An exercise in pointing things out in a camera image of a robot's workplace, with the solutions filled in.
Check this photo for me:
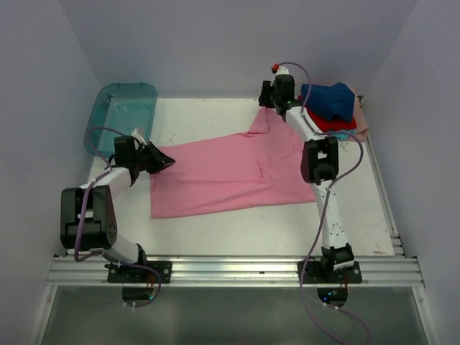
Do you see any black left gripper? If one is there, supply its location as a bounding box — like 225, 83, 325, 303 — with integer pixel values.
132, 141, 175, 175

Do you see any pink t-shirt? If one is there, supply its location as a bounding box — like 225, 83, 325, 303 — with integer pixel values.
150, 109, 316, 219

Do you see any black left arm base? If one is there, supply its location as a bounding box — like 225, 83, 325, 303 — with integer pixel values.
104, 261, 173, 284

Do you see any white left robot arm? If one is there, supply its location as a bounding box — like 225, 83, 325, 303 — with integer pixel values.
60, 134, 175, 282

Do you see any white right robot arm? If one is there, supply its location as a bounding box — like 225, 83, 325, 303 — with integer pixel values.
259, 68, 354, 282

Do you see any teal plastic bin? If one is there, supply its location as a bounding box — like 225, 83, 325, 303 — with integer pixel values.
83, 83, 157, 158

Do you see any red folded t-shirt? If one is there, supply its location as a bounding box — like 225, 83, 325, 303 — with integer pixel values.
306, 95, 357, 132

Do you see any dark blue folded t-shirt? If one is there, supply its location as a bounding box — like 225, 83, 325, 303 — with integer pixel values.
301, 83, 356, 122

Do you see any light blue folded t-shirt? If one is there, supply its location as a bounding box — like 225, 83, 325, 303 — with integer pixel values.
333, 130, 355, 141

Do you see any beige folded t-shirt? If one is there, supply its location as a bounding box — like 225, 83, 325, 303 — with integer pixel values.
346, 85, 369, 142

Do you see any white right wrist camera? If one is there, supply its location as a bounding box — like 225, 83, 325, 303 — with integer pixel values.
271, 64, 290, 76

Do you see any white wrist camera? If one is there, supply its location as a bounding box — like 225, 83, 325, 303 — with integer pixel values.
132, 127, 147, 145
271, 64, 290, 76

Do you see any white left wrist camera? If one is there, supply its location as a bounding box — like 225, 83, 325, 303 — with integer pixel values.
132, 127, 147, 145

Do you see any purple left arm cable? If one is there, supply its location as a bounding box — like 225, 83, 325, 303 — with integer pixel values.
73, 127, 162, 308

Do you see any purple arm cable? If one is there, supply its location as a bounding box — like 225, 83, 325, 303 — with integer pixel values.
278, 61, 371, 345
73, 127, 162, 308

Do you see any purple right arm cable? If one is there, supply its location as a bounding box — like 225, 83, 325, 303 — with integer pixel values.
278, 61, 371, 345

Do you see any aluminium mounting rail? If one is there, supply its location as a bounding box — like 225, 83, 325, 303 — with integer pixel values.
46, 256, 425, 288

